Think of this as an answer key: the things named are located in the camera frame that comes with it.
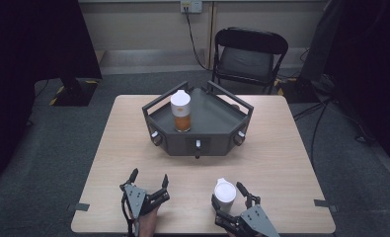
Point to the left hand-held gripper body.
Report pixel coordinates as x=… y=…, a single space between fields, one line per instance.
x=136 y=199

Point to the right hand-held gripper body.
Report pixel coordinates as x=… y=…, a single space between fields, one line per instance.
x=255 y=222

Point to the white lidded bottle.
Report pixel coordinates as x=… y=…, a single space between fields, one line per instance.
x=224 y=192

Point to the orange drink bottle white cap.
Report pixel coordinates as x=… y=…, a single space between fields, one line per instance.
x=181 y=108

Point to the grey corner shelf rack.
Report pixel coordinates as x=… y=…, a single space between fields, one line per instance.
x=209 y=115

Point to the person's right hand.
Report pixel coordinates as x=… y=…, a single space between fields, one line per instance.
x=230 y=235

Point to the person's left hand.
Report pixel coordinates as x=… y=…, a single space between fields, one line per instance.
x=148 y=225

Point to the black rack hook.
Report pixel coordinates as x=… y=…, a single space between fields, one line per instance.
x=156 y=139
x=239 y=138
x=197 y=148

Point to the grey tape strip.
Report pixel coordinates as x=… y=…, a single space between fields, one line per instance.
x=80 y=207
x=324 y=204

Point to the black stand base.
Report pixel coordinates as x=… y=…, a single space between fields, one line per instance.
x=77 y=92

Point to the yellow black floor tape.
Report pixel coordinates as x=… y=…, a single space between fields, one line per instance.
x=55 y=100

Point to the black folding chair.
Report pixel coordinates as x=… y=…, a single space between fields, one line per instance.
x=248 y=59

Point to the black curtain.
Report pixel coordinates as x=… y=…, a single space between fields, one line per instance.
x=370 y=65
x=28 y=65

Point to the grey upright panel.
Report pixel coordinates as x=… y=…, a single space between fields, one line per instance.
x=317 y=42

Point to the white wall outlet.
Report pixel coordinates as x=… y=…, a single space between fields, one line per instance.
x=191 y=5

